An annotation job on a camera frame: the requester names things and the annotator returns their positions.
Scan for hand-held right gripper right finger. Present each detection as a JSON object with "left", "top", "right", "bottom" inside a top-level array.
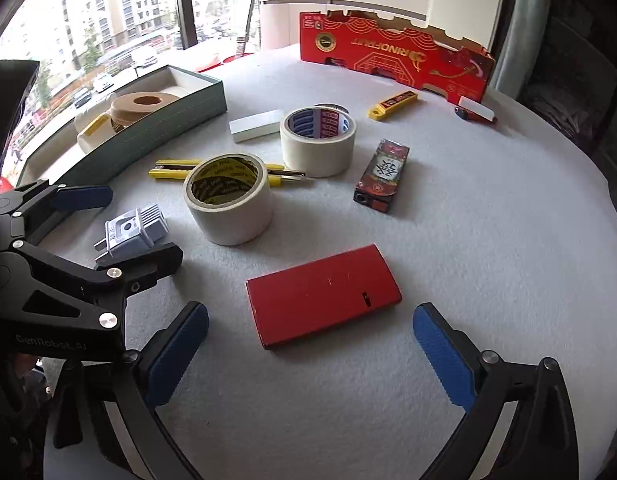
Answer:
[{"left": 412, "top": 302, "right": 579, "bottom": 480}]

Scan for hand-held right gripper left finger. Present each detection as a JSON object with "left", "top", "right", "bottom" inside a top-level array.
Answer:
[{"left": 53, "top": 301, "right": 219, "bottom": 480}]

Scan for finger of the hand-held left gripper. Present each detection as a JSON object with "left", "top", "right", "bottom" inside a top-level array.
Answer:
[
  {"left": 3, "top": 241, "right": 184, "bottom": 333},
  {"left": 0, "top": 182, "right": 113, "bottom": 247}
]

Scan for white plug adapter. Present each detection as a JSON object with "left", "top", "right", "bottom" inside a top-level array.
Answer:
[{"left": 93, "top": 203, "right": 169, "bottom": 263}]

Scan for yellow label pill bottle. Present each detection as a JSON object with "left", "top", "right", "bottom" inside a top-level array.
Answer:
[{"left": 74, "top": 110, "right": 113, "bottom": 156}]

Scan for yellow black print tape roll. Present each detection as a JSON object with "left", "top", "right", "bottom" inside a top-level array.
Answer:
[{"left": 183, "top": 153, "right": 274, "bottom": 247}]

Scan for large yellow utility knife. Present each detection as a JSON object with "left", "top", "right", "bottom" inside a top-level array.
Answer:
[{"left": 148, "top": 160, "right": 308, "bottom": 188}]

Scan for brown tape disc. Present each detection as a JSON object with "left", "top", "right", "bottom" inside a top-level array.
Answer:
[{"left": 110, "top": 91, "right": 182, "bottom": 133}]

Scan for grey shallow tray box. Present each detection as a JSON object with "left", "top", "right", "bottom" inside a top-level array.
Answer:
[{"left": 16, "top": 63, "right": 228, "bottom": 196}]

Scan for red case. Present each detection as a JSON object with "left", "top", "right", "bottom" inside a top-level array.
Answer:
[{"left": 246, "top": 244, "right": 403, "bottom": 351}]

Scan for white rectangular block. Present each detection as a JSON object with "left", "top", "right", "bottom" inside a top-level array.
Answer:
[{"left": 228, "top": 109, "right": 283, "bottom": 143}]

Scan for blue print masking tape roll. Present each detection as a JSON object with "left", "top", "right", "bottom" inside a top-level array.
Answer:
[{"left": 280, "top": 107, "right": 358, "bottom": 178}]

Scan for dark red patterned box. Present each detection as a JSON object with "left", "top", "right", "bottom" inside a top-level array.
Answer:
[{"left": 353, "top": 139, "right": 410, "bottom": 214}]

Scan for metal pole with brush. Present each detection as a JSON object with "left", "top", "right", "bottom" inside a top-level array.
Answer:
[{"left": 233, "top": 0, "right": 263, "bottom": 58}]

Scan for small white eraser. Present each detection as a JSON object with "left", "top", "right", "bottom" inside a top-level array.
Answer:
[{"left": 454, "top": 96, "right": 498, "bottom": 126}]

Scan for small yellow utility knife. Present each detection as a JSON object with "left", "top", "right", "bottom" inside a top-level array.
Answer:
[{"left": 368, "top": 90, "right": 419, "bottom": 121}]

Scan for dark glass cabinet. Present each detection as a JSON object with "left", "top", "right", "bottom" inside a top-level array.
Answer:
[{"left": 523, "top": 0, "right": 617, "bottom": 241}]

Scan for red cardboard box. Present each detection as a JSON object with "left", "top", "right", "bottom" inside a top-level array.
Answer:
[{"left": 299, "top": 8, "right": 495, "bottom": 105}]

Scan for grey curtain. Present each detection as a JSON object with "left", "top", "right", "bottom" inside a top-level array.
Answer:
[{"left": 488, "top": 0, "right": 554, "bottom": 96}]

